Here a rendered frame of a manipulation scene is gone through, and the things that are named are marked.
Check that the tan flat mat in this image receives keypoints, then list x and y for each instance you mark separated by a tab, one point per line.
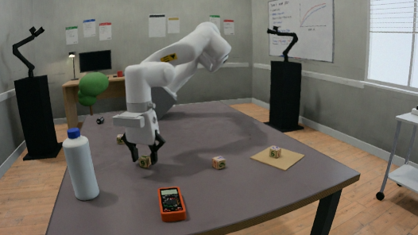
283	162

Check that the white plastic bottle with blue cap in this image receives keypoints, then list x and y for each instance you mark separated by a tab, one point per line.
80	166

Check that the orange pocket multimeter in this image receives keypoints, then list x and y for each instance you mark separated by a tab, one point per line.
171	204

